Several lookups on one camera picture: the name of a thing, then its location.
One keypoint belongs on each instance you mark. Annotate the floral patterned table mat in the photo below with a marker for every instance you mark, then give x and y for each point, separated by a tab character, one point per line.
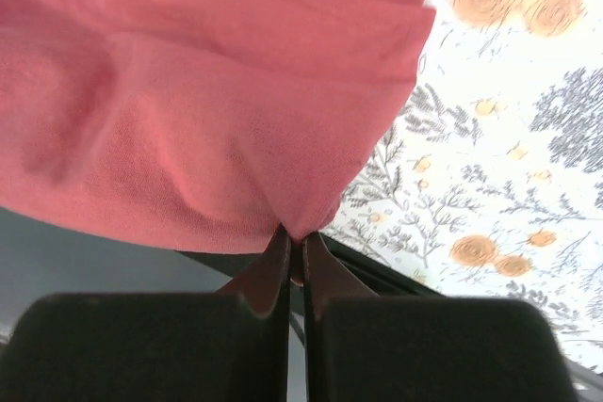
489	181

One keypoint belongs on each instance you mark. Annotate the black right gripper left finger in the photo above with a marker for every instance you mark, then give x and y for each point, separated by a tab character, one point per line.
229	345

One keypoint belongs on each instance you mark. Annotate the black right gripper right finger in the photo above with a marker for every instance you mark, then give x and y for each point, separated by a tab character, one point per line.
364	347

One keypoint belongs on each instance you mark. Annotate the salmon pink t-shirt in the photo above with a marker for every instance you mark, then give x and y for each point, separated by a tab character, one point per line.
198	125

